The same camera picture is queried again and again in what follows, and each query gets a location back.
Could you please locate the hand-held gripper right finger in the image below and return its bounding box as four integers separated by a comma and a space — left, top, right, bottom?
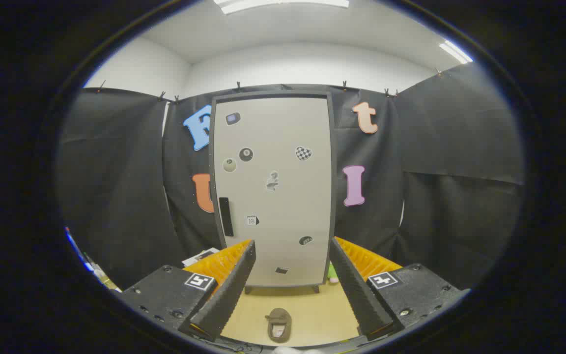
329, 236, 471, 341

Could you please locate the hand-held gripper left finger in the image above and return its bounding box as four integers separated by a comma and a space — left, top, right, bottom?
116, 239, 257, 342

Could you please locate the brown fuzzy shoe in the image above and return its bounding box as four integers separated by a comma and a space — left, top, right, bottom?
265, 308, 292, 343

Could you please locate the black door handle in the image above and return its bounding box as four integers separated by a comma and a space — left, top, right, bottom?
219, 197, 234, 237

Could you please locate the white shoe cabinet door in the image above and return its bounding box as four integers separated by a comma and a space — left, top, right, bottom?
212, 96, 333, 288

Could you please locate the dark grey shoe cabinet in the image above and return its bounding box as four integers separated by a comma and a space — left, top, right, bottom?
208, 90, 338, 295

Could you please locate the white book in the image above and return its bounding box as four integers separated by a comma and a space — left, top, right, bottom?
182, 248, 221, 267

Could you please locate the black backdrop cloth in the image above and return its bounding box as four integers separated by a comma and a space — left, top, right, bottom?
57, 61, 525, 291

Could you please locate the long ceiling light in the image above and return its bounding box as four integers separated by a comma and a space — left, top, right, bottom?
213, 0, 350, 14
439, 40, 474, 64

